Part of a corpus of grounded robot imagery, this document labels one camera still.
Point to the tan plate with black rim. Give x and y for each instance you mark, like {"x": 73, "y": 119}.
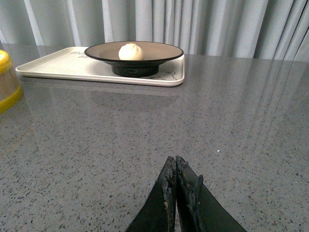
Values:
{"x": 155, "y": 54}

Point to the white steamed bun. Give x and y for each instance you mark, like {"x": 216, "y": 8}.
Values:
{"x": 131, "y": 51}

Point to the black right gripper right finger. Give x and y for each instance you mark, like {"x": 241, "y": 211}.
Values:
{"x": 198, "y": 209}

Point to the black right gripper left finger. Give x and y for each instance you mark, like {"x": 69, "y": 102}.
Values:
{"x": 158, "y": 212}

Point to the yellow-rimmed bamboo steamer basket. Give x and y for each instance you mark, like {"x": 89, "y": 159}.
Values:
{"x": 10, "y": 88}

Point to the grey pleated curtain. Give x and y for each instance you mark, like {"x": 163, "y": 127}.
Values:
{"x": 269, "y": 29}

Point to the cream bear-print tray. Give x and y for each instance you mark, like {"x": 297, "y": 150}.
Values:
{"x": 72, "y": 64}

